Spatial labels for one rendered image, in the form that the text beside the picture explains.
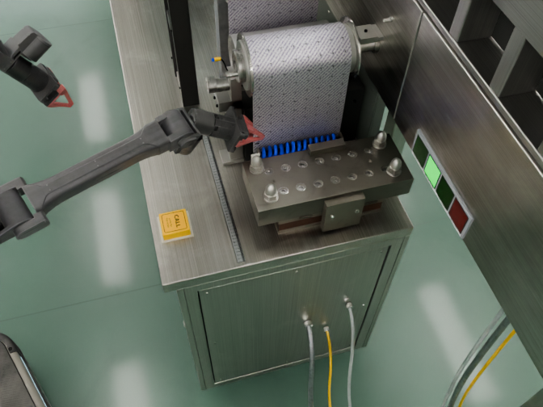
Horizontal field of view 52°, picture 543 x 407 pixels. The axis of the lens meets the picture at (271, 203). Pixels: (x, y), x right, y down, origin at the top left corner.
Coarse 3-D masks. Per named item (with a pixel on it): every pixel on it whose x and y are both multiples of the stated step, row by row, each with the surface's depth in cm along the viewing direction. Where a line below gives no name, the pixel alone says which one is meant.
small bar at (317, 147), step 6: (342, 138) 144; (312, 144) 142; (318, 144) 142; (324, 144) 142; (330, 144) 142; (336, 144) 142; (342, 144) 142; (312, 150) 141; (318, 150) 141; (324, 150) 142; (330, 150) 143; (336, 150) 143
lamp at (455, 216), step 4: (456, 200) 112; (456, 204) 112; (452, 208) 114; (456, 208) 113; (460, 208) 111; (452, 212) 114; (456, 212) 113; (460, 212) 112; (452, 216) 115; (456, 216) 113; (460, 216) 112; (464, 216) 110; (456, 220) 114; (460, 220) 112; (464, 220) 111; (456, 224) 114; (460, 224) 113; (464, 224) 111; (460, 228) 113; (460, 232) 113
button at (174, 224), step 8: (160, 216) 143; (168, 216) 143; (176, 216) 143; (184, 216) 143; (168, 224) 141; (176, 224) 141; (184, 224) 142; (168, 232) 140; (176, 232) 140; (184, 232) 141
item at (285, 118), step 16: (288, 96) 132; (304, 96) 133; (320, 96) 135; (336, 96) 137; (256, 112) 133; (272, 112) 135; (288, 112) 136; (304, 112) 138; (320, 112) 139; (336, 112) 141; (256, 128) 138; (272, 128) 139; (288, 128) 141; (304, 128) 143; (320, 128) 144; (336, 128) 146; (272, 144) 144
